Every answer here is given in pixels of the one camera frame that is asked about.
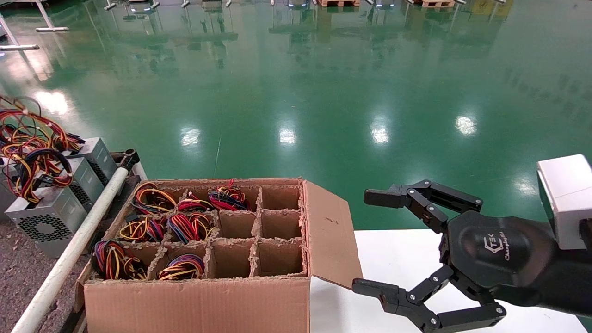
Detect small grey power supply case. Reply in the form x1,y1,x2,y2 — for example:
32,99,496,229
65,137,119,186

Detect white pipe rail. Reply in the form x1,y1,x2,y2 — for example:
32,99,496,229
12,166,131,333

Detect tangled multicoloured wire bundle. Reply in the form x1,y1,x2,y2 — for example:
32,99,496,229
0,95,86,160

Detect white table leg frame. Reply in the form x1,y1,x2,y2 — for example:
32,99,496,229
0,13,41,51
28,0,70,32

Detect black pipe end clamp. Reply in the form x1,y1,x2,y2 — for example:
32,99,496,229
121,148,141,171

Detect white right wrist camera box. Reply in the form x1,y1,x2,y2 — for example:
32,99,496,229
536,154,592,251

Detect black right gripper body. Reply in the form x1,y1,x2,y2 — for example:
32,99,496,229
439,210,558,308

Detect white machine base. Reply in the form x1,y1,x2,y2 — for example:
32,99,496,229
104,0,160,12

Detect cardboard divider grid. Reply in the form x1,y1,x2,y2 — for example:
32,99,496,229
90,184,308,281

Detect brown cardboard box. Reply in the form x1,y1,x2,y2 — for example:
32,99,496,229
74,178,367,333

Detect grey power supply unit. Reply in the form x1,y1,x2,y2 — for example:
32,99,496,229
65,157,106,215

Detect power supply with coloured wires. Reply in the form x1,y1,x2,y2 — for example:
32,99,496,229
119,216,168,244
208,179,253,212
157,253,207,281
92,240,149,281
177,193,215,214
2,148,89,259
131,181,179,215
166,212,218,245

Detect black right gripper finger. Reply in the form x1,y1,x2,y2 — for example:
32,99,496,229
351,265,507,333
363,179,484,234

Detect plain grey power supply case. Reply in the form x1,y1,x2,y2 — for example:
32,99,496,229
0,176,22,222

